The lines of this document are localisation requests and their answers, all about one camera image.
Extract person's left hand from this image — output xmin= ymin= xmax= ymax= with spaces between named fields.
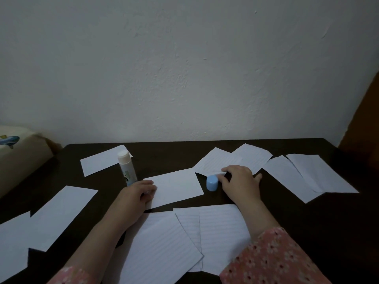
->
xmin=108 ymin=179 xmax=158 ymax=231

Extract blue glue stick cap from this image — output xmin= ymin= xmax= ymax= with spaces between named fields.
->
xmin=206 ymin=174 xmax=219 ymax=192

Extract white paper sheets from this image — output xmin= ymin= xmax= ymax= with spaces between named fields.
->
xmin=0 ymin=143 xmax=359 ymax=283

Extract brown wooden furniture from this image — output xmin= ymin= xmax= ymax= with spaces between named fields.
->
xmin=337 ymin=71 xmax=379 ymax=169

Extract person's right forearm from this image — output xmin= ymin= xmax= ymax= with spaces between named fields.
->
xmin=219 ymin=198 xmax=332 ymax=284

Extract person's left forearm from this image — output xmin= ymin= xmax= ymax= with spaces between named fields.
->
xmin=47 ymin=215 xmax=140 ymax=284

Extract white panda print glue stick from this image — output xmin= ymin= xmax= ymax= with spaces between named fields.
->
xmin=117 ymin=150 xmax=138 ymax=187

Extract person's right hand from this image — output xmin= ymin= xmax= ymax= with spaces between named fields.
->
xmin=218 ymin=164 xmax=263 ymax=209

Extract beige mattress with whale print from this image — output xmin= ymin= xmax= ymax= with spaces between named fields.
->
xmin=0 ymin=125 xmax=54 ymax=198

